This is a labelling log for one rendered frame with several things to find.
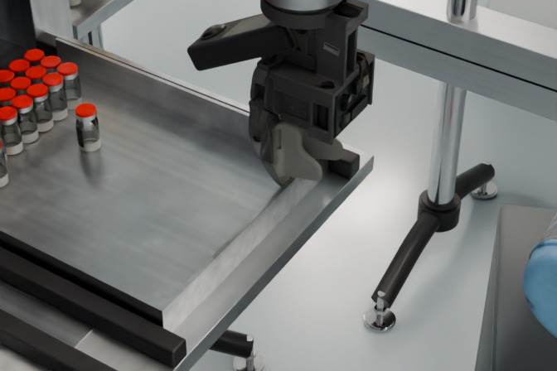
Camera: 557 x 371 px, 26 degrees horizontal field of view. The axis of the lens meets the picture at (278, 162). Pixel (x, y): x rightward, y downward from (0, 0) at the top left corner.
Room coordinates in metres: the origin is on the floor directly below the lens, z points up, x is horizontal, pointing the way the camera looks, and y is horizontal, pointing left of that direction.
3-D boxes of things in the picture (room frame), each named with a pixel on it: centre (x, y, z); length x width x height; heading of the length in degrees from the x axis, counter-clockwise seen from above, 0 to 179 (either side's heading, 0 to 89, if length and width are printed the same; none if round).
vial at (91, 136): (0.94, 0.19, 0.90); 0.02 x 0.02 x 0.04
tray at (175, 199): (0.88, 0.17, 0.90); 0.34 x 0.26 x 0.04; 57
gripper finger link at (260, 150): (0.84, 0.01, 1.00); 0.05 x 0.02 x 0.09; 147
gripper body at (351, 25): (0.84, -0.03, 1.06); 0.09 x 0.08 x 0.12; 57
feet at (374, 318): (1.72, -0.30, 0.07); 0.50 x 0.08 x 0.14; 147
